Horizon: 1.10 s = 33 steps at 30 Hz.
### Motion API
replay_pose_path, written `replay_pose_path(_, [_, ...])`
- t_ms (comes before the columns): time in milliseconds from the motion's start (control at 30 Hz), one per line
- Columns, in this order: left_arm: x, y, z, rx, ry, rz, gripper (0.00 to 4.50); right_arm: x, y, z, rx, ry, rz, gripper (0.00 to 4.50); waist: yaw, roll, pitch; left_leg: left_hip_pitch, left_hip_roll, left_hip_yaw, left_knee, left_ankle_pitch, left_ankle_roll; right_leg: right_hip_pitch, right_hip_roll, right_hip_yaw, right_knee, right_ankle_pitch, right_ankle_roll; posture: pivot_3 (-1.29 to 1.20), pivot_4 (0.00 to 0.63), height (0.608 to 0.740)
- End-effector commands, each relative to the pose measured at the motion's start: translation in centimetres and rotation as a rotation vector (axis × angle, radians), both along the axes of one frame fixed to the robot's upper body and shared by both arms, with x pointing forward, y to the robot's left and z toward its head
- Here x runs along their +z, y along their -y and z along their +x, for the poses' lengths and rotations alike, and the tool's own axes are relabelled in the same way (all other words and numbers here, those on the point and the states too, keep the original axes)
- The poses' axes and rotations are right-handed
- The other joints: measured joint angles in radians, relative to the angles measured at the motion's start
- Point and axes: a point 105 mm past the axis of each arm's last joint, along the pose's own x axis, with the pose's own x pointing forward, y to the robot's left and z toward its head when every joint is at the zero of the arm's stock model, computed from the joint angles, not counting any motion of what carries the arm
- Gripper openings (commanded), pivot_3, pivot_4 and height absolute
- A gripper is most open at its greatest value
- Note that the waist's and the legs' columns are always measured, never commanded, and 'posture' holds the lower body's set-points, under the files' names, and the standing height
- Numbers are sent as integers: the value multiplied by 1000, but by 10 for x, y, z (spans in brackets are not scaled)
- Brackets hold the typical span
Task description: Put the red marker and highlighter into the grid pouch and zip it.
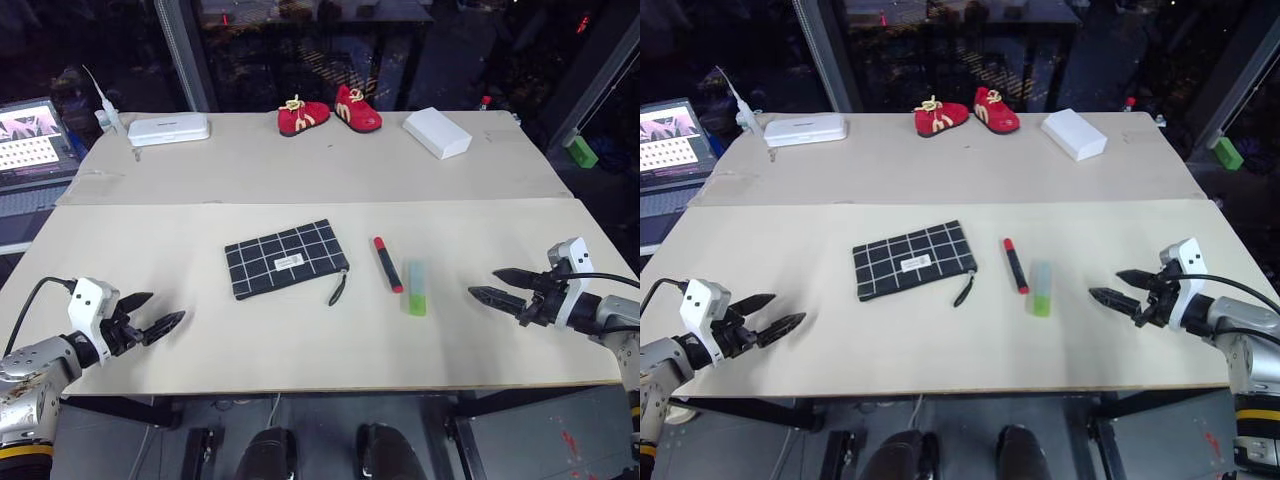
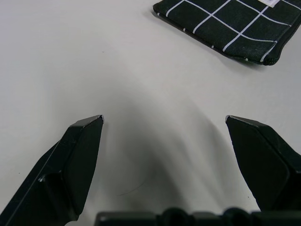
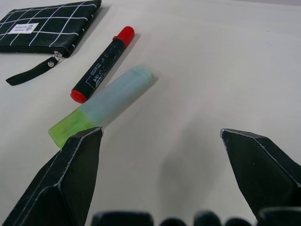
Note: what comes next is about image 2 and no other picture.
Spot black grid-pattern pouch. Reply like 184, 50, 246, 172
152, 0, 301, 66

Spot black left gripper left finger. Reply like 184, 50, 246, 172
0, 114, 105, 226

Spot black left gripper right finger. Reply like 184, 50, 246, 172
225, 114, 301, 212

